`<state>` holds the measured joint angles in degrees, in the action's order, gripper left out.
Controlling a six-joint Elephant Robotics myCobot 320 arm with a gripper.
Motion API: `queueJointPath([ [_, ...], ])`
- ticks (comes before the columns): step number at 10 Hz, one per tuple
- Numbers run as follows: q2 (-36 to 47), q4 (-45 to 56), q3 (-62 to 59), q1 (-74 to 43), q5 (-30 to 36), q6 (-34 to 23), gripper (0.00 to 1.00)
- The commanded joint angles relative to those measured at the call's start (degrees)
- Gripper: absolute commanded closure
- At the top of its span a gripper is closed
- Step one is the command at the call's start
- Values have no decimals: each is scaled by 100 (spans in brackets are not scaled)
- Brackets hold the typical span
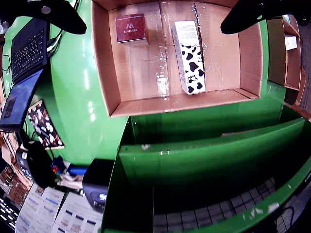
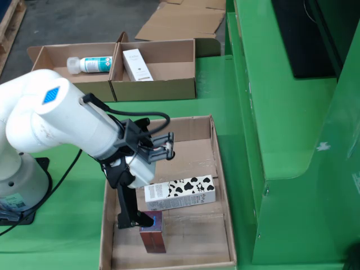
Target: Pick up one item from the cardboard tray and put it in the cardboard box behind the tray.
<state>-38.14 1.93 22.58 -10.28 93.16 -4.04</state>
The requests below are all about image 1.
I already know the blue red small device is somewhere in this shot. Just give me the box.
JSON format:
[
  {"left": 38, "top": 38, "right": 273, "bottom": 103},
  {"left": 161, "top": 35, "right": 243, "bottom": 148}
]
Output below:
[{"left": 50, "top": 156, "right": 66, "bottom": 174}]

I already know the cow print carton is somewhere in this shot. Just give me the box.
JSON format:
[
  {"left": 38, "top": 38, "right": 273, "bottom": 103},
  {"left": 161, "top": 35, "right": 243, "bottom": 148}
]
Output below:
[{"left": 171, "top": 20, "right": 207, "bottom": 95}]

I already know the white black cable bundle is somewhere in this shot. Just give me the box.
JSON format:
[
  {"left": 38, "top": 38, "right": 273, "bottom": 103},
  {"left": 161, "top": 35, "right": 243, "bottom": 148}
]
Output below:
[{"left": 46, "top": 31, "right": 64, "bottom": 58}]

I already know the black rounded object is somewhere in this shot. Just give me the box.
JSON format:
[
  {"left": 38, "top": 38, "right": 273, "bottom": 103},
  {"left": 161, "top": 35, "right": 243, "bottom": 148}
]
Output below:
[{"left": 26, "top": 140, "right": 58, "bottom": 189}]

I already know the green metal frame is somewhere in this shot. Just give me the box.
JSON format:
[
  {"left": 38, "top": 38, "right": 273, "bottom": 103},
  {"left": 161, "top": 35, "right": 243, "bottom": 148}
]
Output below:
[{"left": 101, "top": 104, "right": 311, "bottom": 233}]

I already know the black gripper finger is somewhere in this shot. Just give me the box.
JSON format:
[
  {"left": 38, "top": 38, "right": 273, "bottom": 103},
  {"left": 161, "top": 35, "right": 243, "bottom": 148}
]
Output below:
[
  {"left": 14, "top": 0, "right": 87, "bottom": 35},
  {"left": 220, "top": 0, "right": 302, "bottom": 35}
]

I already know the red-brown Secret carton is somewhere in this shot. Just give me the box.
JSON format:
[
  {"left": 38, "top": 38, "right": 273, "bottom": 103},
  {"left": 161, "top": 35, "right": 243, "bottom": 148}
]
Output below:
[{"left": 115, "top": 13, "right": 149, "bottom": 47}]

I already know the plain white carton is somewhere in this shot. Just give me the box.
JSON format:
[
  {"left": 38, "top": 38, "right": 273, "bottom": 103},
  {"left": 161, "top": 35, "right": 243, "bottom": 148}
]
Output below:
[{"left": 284, "top": 34, "right": 298, "bottom": 51}]

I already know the blue cylinder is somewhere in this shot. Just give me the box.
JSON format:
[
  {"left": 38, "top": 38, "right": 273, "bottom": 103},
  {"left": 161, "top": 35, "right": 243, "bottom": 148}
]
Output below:
[{"left": 69, "top": 166, "right": 88, "bottom": 176}]

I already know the large cardboard tray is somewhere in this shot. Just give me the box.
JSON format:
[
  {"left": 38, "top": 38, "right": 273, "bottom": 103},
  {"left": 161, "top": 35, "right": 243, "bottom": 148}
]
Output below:
[{"left": 91, "top": 0, "right": 264, "bottom": 118}]

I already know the printed paper sheet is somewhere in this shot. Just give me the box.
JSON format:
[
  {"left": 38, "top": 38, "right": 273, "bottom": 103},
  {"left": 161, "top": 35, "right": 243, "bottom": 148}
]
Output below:
[
  {"left": 36, "top": 188, "right": 66, "bottom": 233},
  {"left": 17, "top": 183, "right": 46, "bottom": 231},
  {"left": 52, "top": 191, "right": 104, "bottom": 233}
]

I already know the black laptop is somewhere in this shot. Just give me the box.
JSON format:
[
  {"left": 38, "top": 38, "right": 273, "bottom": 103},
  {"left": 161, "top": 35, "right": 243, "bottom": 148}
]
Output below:
[{"left": 0, "top": 18, "right": 48, "bottom": 132}]

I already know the cow print flat pack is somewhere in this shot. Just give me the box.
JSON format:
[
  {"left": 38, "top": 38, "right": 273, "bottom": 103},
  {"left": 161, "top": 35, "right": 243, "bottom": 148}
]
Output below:
[{"left": 26, "top": 99, "right": 66, "bottom": 150}]

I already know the grey flat sheet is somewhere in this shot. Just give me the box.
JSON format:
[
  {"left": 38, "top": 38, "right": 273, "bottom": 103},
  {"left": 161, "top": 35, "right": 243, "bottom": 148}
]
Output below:
[{"left": 220, "top": 127, "right": 268, "bottom": 137}]

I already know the black desk device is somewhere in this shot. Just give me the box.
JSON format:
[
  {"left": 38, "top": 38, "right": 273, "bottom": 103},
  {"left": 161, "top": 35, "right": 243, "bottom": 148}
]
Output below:
[{"left": 82, "top": 158, "right": 115, "bottom": 214}]

